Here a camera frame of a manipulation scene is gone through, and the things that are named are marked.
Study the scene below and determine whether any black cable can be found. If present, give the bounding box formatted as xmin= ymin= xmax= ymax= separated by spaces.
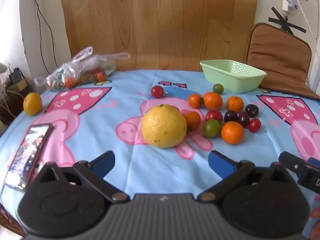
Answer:
xmin=29 ymin=0 xmax=58 ymax=68

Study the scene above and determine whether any blue cartoon printed tablecloth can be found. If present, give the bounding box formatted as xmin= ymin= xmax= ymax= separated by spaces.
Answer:
xmin=0 ymin=69 xmax=320 ymax=240

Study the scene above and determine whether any yellow lemon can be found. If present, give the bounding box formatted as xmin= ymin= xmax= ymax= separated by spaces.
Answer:
xmin=23 ymin=92 xmax=42 ymax=116

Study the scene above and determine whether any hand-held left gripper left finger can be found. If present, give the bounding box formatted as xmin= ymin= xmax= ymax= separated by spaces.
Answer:
xmin=37 ymin=151 xmax=130 ymax=203

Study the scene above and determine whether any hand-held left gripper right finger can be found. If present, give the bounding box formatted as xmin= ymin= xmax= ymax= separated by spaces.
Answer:
xmin=197 ymin=151 xmax=292 ymax=203

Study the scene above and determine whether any large yellow grapefruit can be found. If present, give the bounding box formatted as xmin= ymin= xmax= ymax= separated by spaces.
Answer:
xmin=141 ymin=104 xmax=187 ymax=149

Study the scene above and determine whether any red tomato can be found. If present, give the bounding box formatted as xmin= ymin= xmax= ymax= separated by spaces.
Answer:
xmin=205 ymin=109 xmax=223 ymax=122
xmin=247 ymin=118 xmax=262 ymax=133
xmin=151 ymin=85 xmax=165 ymax=99

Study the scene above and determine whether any large green tomato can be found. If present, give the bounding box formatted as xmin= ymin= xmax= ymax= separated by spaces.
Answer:
xmin=202 ymin=119 xmax=222 ymax=138

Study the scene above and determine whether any smartphone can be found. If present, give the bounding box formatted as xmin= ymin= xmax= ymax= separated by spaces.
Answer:
xmin=4 ymin=123 xmax=54 ymax=191

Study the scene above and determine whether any brown seat cushion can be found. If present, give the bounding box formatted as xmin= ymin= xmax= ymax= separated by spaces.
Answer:
xmin=245 ymin=23 xmax=320 ymax=100

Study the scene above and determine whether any white cable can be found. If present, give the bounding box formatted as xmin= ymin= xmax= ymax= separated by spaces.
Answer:
xmin=294 ymin=0 xmax=317 ymax=46

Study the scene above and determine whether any wooden board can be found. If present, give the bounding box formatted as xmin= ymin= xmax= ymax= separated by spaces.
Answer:
xmin=61 ymin=0 xmax=258 ymax=72

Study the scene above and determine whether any dark purple plum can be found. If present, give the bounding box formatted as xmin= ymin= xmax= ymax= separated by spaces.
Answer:
xmin=237 ymin=112 xmax=251 ymax=128
xmin=224 ymin=110 xmax=238 ymax=123
xmin=245 ymin=104 xmax=260 ymax=117

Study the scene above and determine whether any green plastic basket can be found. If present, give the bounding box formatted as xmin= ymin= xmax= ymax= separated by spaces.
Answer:
xmin=199 ymin=59 xmax=267 ymax=94

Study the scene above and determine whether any black tape cross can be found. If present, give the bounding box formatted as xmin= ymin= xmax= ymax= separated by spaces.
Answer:
xmin=268 ymin=6 xmax=307 ymax=34

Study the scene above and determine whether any black charger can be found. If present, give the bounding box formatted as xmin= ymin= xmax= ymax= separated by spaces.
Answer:
xmin=9 ymin=67 xmax=23 ymax=83

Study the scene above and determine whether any clear plastic bag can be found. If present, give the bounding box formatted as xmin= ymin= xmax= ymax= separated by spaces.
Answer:
xmin=34 ymin=46 xmax=132 ymax=92

